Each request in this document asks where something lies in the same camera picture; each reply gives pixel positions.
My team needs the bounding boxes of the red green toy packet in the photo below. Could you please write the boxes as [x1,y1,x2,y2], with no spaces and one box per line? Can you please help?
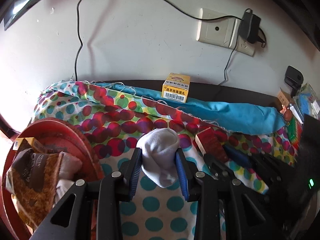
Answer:
[287,116,302,145]

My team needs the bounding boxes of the dark red small box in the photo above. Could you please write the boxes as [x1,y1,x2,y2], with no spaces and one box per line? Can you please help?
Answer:
[195,128,229,163]

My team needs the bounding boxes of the small cardboard tag box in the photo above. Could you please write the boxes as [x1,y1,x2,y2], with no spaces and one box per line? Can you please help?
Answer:
[277,88,292,107]

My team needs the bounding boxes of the black power adapter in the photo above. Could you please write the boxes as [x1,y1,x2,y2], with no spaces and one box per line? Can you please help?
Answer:
[239,8,266,48]

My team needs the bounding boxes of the clear bag blue contents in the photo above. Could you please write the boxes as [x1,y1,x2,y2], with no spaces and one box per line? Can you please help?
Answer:
[293,83,319,120]

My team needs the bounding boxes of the white wall socket plate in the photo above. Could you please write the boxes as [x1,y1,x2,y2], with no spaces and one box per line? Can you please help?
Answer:
[196,18,255,56]

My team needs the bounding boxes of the brown chocolate snack bag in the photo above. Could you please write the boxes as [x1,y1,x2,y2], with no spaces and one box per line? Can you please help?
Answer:
[4,138,83,230]

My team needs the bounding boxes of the black cable from socket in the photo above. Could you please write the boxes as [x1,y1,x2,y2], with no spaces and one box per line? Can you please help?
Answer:
[139,0,245,86]

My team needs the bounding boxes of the red rusty round tray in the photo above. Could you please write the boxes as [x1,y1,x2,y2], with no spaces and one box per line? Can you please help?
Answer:
[2,118,104,239]

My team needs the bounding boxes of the small yellow medicine box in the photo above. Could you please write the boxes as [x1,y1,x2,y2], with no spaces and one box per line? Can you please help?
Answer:
[161,73,190,103]

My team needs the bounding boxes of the large white sock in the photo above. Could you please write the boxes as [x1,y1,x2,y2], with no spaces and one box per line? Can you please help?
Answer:
[54,179,74,204]

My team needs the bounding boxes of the black cable left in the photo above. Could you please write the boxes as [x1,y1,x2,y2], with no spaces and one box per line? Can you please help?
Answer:
[73,0,96,82]

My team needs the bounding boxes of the polka dot tablecloth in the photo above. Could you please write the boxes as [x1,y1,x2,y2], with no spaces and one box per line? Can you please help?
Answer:
[33,80,297,239]

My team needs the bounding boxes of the tall yellow medicine box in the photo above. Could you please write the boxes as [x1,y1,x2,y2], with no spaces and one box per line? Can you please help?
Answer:
[12,137,55,154]

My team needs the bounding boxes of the small brown figurine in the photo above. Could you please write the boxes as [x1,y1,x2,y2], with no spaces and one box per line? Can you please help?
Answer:
[280,105,293,122]

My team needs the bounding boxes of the black clip device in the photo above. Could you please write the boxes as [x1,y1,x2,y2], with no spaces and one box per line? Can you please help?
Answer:
[284,66,304,97]

